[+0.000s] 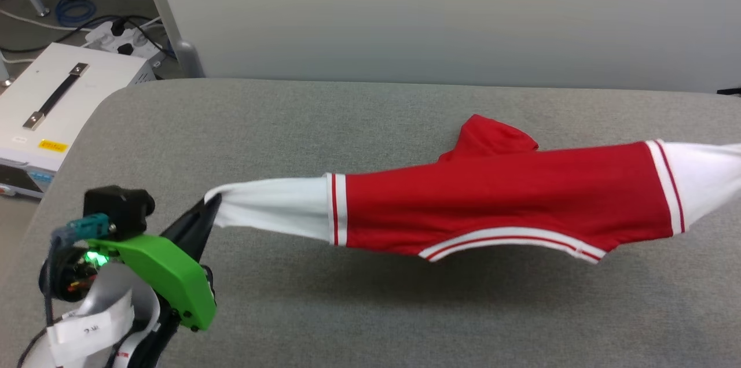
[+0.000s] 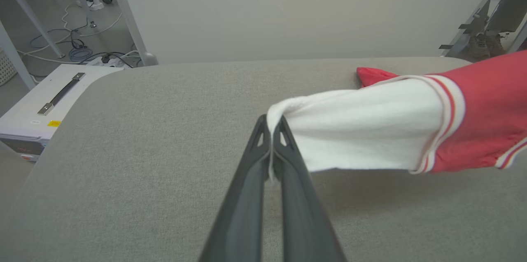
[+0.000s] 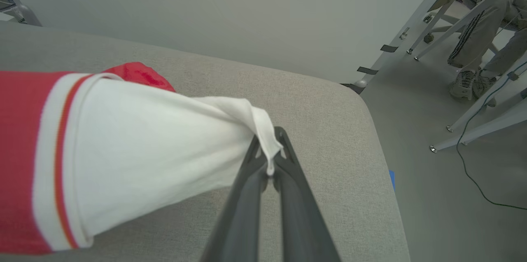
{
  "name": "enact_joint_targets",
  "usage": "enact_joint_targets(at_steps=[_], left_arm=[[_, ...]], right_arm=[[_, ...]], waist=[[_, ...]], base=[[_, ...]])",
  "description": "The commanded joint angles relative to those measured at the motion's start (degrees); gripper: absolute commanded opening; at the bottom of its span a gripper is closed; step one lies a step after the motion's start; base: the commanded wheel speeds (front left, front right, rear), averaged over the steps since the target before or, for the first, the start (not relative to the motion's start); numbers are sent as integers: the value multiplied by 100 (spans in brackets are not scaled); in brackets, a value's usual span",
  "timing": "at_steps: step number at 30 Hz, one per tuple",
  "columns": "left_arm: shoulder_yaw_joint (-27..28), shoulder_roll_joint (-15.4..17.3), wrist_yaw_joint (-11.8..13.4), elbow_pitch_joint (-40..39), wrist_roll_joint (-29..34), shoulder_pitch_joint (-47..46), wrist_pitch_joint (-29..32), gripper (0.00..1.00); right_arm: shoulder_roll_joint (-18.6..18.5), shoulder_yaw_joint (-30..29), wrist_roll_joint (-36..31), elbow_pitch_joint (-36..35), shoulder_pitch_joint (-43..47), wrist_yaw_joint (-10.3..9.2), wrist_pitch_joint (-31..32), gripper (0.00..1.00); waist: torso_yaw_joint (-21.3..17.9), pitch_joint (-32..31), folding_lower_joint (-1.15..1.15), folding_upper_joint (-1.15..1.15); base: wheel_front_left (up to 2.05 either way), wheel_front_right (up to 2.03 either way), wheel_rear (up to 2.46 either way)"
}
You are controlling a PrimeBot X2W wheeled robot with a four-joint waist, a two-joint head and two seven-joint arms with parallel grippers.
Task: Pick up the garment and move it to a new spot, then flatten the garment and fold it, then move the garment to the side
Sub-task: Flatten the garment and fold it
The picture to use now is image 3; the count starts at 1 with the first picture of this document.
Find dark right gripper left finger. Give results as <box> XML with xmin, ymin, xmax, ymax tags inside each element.
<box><xmin>200</xmin><ymin>134</ymin><xmax>269</xmax><ymax>262</ymax></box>

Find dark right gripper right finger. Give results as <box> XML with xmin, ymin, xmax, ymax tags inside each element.
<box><xmin>272</xmin><ymin>126</ymin><xmax>342</xmax><ymax>262</ymax></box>

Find red and white basketball jersey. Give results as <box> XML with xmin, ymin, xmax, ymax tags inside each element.
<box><xmin>0</xmin><ymin>62</ymin><xmax>284</xmax><ymax>255</ymax></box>

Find grey fabric sofa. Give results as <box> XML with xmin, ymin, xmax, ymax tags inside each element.
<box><xmin>0</xmin><ymin>21</ymin><xmax>411</xmax><ymax>262</ymax></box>

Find grey sneaker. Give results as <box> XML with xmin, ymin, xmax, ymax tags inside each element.
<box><xmin>449</xmin><ymin>70</ymin><xmax>476</xmax><ymax>101</ymax></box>
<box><xmin>473</xmin><ymin>69</ymin><xmax>497</xmax><ymax>108</ymax></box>

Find person's grey striped trousers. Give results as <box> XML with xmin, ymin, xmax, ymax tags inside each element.
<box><xmin>447</xmin><ymin>0</ymin><xmax>527</xmax><ymax>85</ymax></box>

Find dark green floor cable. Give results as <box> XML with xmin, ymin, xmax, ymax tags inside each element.
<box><xmin>455</xmin><ymin>61</ymin><xmax>527</xmax><ymax>210</ymax></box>

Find white metal frame leg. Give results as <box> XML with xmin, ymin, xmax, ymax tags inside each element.
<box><xmin>414</xmin><ymin>0</ymin><xmax>527</xmax><ymax>61</ymax></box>
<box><xmin>406</xmin><ymin>0</ymin><xmax>474</xmax><ymax>54</ymax></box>
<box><xmin>447</xmin><ymin>54</ymin><xmax>527</xmax><ymax>133</ymax></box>
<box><xmin>429</xmin><ymin>99</ymin><xmax>527</xmax><ymax>153</ymax></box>

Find grey frame post black tape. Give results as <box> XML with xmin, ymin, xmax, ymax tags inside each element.
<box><xmin>341</xmin><ymin>0</ymin><xmax>468</xmax><ymax>94</ymax></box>

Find grey metal frame post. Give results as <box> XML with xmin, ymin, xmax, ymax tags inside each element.
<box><xmin>0</xmin><ymin>0</ymin><xmax>42</xmax><ymax>27</ymax></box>

